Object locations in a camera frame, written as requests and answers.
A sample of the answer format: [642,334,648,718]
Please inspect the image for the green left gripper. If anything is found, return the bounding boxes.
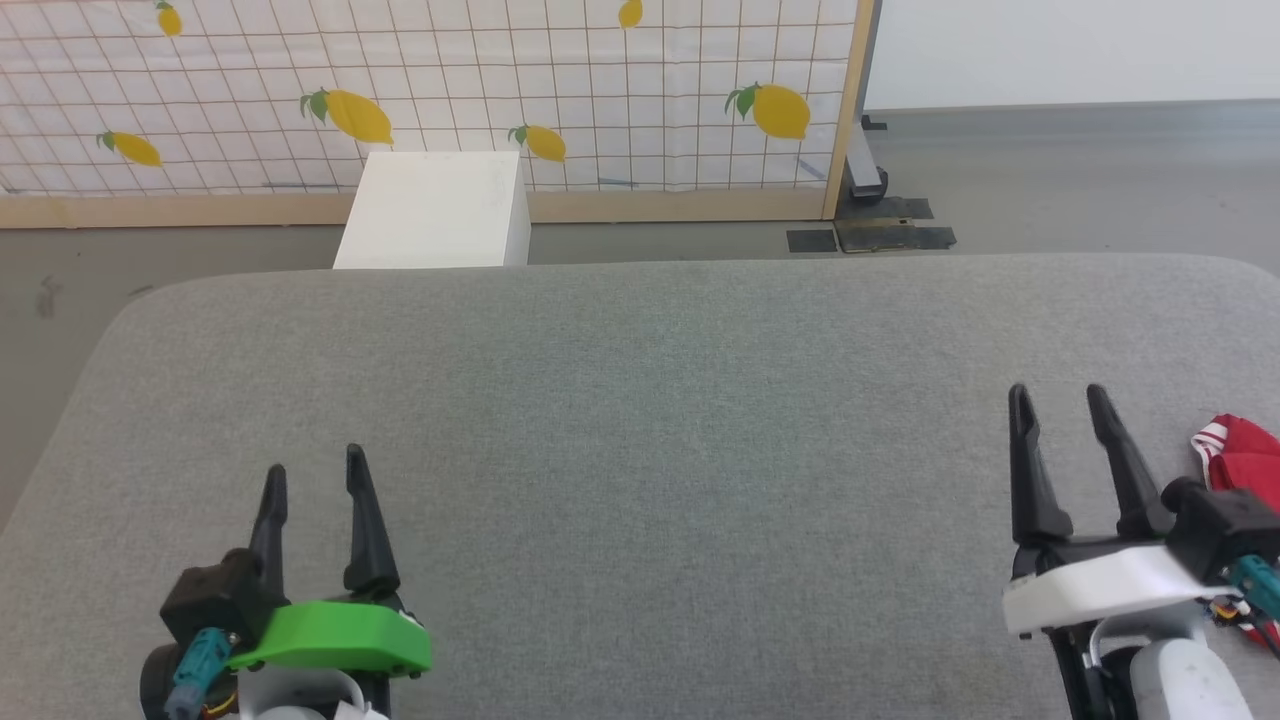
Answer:
[226,443,434,682]

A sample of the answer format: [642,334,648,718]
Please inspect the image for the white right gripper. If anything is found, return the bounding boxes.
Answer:
[1002,383,1238,639]

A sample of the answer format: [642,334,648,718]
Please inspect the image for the red garment white trim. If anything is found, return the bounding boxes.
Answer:
[1189,413,1280,494]

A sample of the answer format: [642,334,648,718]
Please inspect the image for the large black floor mat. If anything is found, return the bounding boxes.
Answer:
[834,196,958,254]

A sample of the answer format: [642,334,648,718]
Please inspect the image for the white box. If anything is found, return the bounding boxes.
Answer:
[332,150,533,271]

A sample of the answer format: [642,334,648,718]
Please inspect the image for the metal divider foot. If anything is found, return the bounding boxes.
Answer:
[843,114,892,207]

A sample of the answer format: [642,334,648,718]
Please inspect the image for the lemon print divider screen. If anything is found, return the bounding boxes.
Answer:
[0,0,883,230]

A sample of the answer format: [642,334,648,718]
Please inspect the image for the left arm cable teal plug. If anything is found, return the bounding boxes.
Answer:
[163,627,237,720]

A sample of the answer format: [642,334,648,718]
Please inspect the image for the arm cable teal plug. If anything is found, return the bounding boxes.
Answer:
[1228,555,1280,623]
[163,627,237,720]

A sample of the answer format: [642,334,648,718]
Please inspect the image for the right arm cable teal plug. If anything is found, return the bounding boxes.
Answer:
[1228,555,1280,623]

